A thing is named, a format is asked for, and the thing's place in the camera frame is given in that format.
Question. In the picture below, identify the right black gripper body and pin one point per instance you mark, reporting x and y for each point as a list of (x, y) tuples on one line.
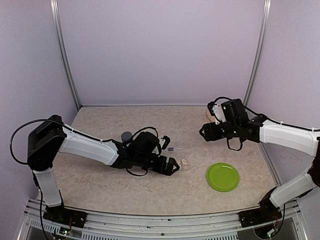
[(217, 135)]

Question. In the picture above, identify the green plate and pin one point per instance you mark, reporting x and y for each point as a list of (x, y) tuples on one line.
[(223, 177)]

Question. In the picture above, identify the orange pill bottle grey cap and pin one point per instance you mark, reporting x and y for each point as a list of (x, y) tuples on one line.
[(126, 136)]

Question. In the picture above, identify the front aluminium rail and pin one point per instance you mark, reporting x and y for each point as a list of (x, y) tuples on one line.
[(103, 225)]

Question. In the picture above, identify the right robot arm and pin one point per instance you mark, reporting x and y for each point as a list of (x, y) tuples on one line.
[(232, 121)]

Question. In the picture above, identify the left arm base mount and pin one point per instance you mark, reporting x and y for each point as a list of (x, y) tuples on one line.
[(65, 216)]

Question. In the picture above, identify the aluminium frame post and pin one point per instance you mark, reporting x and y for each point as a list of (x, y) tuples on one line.
[(259, 51), (54, 6)]

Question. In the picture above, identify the left aluminium frame post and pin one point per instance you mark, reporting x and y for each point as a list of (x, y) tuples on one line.
[(54, 6)]

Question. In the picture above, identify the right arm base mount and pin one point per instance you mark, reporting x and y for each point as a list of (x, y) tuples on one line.
[(266, 212)]

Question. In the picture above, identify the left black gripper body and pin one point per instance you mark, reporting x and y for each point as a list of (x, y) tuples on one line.
[(157, 167)]

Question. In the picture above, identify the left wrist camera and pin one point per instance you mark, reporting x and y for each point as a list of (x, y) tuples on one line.
[(164, 142)]

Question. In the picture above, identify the round wooden plate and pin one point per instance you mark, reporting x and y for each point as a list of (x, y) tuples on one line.
[(210, 117)]

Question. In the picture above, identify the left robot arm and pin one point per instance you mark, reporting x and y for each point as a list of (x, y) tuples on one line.
[(142, 149)]

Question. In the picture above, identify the right aluminium frame post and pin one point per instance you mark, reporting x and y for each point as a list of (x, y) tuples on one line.
[(259, 51)]

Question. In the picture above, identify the clear plastic pill organizer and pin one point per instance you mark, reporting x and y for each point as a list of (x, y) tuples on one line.
[(178, 153)]

